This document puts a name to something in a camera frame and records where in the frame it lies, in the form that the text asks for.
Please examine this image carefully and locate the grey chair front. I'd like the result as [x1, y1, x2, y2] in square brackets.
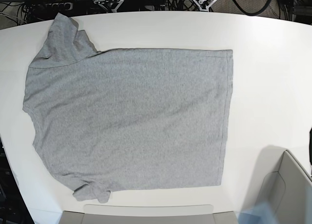
[59, 204, 238, 224]

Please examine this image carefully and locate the blue cloth corner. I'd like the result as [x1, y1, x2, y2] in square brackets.
[238, 202, 278, 224]

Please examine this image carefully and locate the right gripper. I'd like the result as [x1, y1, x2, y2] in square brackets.
[91, 0, 123, 12]

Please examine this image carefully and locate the grey T-shirt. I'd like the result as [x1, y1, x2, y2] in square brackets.
[22, 14, 234, 203]

